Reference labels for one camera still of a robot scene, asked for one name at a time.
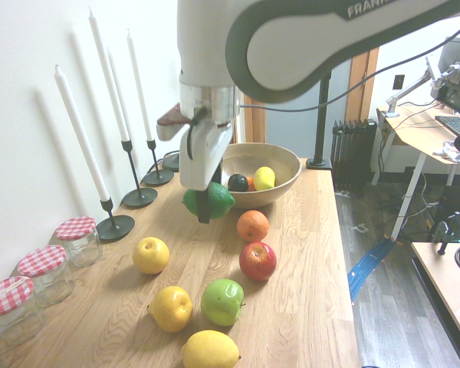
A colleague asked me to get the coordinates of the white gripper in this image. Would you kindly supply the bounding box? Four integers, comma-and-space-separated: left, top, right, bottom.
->
179, 121, 234, 225

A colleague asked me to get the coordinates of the green lemon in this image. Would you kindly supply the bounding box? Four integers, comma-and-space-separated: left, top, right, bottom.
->
182, 181, 237, 220

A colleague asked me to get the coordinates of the small yellow lemon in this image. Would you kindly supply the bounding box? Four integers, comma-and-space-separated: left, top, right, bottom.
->
253, 166, 277, 191

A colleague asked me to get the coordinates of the large yellow lemon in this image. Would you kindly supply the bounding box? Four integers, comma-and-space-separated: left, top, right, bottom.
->
180, 330, 242, 368

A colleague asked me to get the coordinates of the dark avocado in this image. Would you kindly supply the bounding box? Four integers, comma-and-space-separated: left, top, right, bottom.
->
228, 173, 249, 192

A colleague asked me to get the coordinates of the black round base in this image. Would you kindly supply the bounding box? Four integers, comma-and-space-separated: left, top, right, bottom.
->
162, 151, 182, 173

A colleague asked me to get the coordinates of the black candle holder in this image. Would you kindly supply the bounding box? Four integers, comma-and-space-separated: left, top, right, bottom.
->
95, 198, 136, 242
121, 140, 159, 209
142, 139, 175, 187

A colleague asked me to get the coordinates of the large orange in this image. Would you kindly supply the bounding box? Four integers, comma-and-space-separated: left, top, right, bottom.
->
236, 209, 270, 243

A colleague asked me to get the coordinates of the wooden bowl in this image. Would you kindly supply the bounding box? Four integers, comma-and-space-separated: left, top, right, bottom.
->
218, 143, 302, 210

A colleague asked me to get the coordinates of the red apple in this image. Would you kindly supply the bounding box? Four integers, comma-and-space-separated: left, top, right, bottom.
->
238, 241, 278, 283

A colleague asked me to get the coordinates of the yellow apple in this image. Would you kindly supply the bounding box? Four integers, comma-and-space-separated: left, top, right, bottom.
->
132, 236, 170, 275
147, 285, 194, 334

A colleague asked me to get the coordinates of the green apple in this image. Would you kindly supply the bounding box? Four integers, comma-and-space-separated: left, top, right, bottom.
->
200, 278, 245, 327

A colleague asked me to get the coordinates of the white taper candle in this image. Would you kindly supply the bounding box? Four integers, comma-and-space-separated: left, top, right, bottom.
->
88, 5, 130, 143
54, 64, 111, 202
126, 28, 153, 142

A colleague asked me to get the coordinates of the black vertical pole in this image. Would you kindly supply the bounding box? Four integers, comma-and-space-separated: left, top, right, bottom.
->
305, 71, 334, 170

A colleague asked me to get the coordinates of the glass jar checkered lid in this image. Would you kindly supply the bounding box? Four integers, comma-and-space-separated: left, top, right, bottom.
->
54, 215, 103, 268
17, 245, 77, 307
0, 275, 46, 346

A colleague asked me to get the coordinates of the black radiator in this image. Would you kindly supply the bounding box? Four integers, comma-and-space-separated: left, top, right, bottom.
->
331, 118, 378, 189

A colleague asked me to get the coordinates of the blue tape strip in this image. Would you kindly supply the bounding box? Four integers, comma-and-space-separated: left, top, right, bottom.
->
347, 238, 394, 304

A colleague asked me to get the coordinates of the black table clamp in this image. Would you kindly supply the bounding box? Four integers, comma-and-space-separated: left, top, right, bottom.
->
432, 220, 455, 256

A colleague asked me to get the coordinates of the black keyboard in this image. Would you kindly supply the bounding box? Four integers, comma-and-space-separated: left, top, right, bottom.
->
435, 115, 460, 136

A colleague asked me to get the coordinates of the light wood side table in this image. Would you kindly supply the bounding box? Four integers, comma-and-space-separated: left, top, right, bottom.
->
410, 240, 460, 365

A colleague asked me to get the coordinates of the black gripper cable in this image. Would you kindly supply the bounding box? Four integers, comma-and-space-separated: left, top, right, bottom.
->
186, 106, 210, 160

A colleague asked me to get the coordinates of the wrist camera on maroon mount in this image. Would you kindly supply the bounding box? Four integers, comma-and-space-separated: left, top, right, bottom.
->
156, 103, 192, 142

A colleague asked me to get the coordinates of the gray robot cable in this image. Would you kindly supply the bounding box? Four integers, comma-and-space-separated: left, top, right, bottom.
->
239, 10, 460, 113

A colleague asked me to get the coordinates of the wooden door frame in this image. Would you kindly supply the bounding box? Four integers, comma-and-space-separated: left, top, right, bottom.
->
235, 48, 380, 145

